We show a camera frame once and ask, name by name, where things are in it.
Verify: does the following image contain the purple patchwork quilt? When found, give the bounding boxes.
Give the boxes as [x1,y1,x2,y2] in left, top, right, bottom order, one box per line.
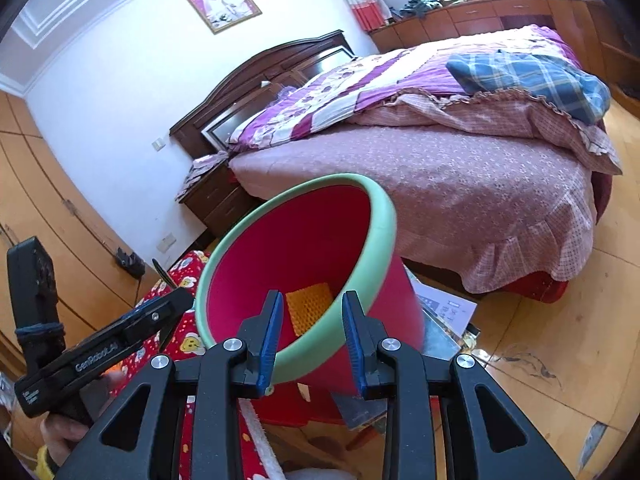
[227,25,586,153]

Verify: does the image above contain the wooden wardrobe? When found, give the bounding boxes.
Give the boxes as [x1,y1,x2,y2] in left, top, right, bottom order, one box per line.
[0,90,171,361]

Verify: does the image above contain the folded clothes on nightstand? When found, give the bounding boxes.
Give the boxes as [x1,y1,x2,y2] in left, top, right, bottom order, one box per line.
[175,151,231,201]

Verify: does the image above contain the white printed cardboard box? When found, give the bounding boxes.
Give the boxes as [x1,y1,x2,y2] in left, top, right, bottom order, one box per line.
[406,266,479,336]

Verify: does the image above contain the dark wooden headboard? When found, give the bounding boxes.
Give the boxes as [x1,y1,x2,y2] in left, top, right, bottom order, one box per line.
[169,30,357,153]

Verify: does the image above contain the orange bag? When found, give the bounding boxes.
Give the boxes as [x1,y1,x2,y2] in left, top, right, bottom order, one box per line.
[285,282,335,338]

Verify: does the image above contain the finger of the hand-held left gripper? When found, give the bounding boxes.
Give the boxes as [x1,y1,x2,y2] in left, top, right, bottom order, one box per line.
[125,289,196,349]

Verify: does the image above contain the red plastic stool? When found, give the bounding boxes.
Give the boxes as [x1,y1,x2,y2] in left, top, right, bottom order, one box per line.
[257,385,351,428]

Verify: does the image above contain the dark wooden nightstand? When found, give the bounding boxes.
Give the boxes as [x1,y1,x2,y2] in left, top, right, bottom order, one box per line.
[179,160,261,241]

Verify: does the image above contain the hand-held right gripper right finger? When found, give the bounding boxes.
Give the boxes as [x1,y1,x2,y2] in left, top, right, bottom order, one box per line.
[341,291,576,480]

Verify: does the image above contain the red smiley flower tablecloth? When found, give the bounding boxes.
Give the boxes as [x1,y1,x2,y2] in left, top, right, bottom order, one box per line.
[107,250,271,480]

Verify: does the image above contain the blue green clothes pile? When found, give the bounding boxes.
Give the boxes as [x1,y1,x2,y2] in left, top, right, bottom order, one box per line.
[387,0,443,21]

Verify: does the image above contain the white fluffy cloth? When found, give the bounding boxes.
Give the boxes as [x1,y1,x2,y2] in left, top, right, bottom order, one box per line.
[240,402,361,480]

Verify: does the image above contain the red bin with green rim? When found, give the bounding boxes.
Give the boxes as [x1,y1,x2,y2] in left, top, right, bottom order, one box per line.
[195,173,426,396]

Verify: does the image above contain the bed with pink sheet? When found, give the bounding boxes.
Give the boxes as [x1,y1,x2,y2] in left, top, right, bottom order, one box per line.
[227,110,623,306]

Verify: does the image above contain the blue plaid cloth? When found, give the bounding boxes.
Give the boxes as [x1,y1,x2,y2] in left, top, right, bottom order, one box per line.
[446,51,612,125]

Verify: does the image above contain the framed wall photo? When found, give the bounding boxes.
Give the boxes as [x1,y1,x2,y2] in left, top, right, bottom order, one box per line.
[183,0,263,35]

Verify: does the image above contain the pink ruffled blanket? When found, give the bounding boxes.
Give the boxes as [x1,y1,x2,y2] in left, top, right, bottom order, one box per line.
[350,87,623,176]

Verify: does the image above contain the wooden window cabinet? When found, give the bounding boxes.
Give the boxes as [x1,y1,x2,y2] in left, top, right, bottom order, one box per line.
[370,0,640,91]

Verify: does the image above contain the person's left hand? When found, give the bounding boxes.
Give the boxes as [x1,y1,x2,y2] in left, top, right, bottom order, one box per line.
[40,365,126,473]

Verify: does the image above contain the black charger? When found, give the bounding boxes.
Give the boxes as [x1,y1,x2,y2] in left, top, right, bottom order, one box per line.
[115,249,147,277]

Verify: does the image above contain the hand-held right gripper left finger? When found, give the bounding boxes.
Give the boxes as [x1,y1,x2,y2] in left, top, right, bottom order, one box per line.
[52,290,286,480]

